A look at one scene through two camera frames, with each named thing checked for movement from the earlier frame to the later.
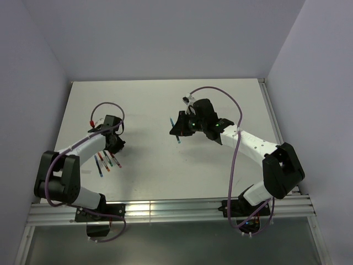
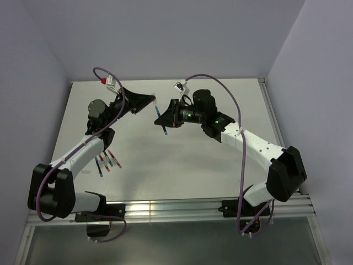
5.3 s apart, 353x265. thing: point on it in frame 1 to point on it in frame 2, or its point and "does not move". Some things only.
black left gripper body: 118,144 to 132,106
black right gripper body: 190,123 to 181,113
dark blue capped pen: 98,166 does not move
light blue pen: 177,137 to 163,127
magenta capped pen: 116,160 does not move
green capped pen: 107,158 does not move
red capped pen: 103,162 does not move
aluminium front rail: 161,210 does not move
